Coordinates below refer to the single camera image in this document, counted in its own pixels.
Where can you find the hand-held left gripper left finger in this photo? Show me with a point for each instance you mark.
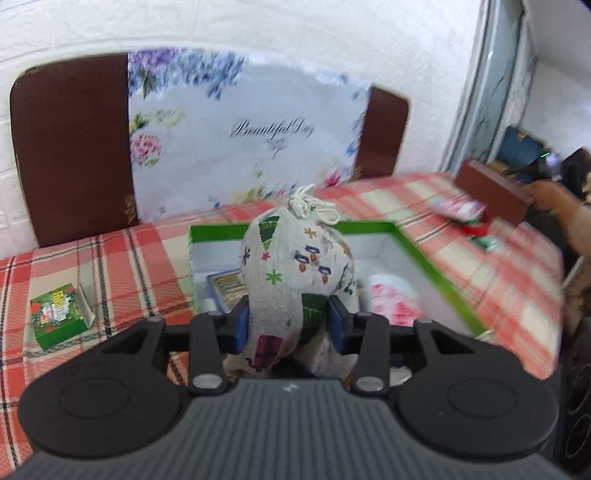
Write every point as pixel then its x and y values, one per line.
pixel 241 327

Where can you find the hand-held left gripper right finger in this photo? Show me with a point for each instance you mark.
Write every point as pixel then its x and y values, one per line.
pixel 336 325

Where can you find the striped packet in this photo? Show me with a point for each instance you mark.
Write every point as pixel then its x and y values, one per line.
pixel 226 288

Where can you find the red white plastic bag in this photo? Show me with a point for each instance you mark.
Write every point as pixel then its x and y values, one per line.
pixel 397 300

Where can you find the person's right forearm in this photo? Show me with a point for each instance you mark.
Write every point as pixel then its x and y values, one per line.
pixel 577 226

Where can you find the person's right hand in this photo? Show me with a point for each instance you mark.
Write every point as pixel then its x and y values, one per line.
pixel 548 193

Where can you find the blue bag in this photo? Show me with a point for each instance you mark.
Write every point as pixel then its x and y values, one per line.
pixel 519 145

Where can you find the brown block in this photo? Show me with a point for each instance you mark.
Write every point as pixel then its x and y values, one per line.
pixel 494 191

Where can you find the red green wrapper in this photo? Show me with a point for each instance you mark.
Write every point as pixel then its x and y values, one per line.
pixel 478 230

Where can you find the pink white snack packet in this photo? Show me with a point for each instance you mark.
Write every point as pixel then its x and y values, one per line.
pixel 455 208

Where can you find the plaid tablecloth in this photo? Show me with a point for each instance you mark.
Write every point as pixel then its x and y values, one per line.
pixel 138 258

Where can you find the small green printed box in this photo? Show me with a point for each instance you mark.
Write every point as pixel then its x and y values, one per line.
pixel 57 318

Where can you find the floral Beautiful Day cloth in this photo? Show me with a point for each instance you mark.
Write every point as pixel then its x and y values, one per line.
pixel 240 138

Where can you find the black embossed object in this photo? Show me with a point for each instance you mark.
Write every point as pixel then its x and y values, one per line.
pixel 577 401

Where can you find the brown headboard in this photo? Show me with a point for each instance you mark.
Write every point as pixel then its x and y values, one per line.
pixel 69 152

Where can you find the grey door frame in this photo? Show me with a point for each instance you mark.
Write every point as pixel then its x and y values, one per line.
pixel 489 83

